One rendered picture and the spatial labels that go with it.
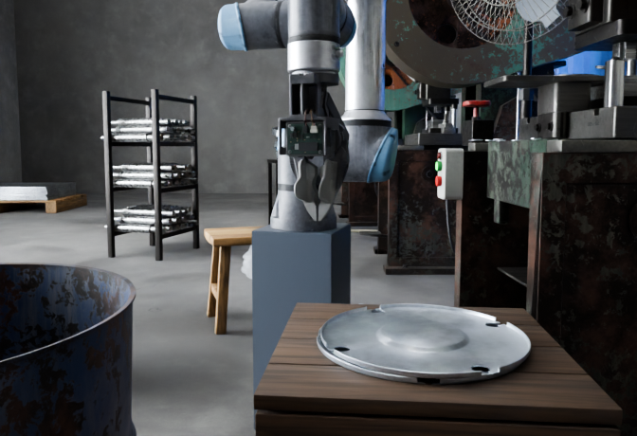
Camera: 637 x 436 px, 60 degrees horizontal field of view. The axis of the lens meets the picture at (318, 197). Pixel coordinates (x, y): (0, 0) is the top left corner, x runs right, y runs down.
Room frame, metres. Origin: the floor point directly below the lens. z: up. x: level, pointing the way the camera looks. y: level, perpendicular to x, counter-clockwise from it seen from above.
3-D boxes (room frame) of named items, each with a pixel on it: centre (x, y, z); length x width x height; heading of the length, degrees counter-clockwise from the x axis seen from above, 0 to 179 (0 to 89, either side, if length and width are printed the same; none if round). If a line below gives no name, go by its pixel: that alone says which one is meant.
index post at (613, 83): (1.07, -0.57, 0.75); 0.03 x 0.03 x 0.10; 2
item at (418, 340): (0.77, -0.15, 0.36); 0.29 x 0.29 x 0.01
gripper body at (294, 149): (0.80, 0.01, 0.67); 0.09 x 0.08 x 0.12; 160
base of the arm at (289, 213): (1.24, 0.03, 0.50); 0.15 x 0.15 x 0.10
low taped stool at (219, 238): (1.98, 0.23, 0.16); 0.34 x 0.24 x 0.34; 109
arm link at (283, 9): (0.91, 0.00, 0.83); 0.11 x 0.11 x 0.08; 76
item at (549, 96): (1.24, -0.51, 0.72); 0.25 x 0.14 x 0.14; 92
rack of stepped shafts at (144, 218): (3.30, 0.99, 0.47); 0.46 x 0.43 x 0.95; 72
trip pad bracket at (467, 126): (1.55, -0.45, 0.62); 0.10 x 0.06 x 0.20; 2
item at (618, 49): (1.25, -0.68, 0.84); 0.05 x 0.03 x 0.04; 2
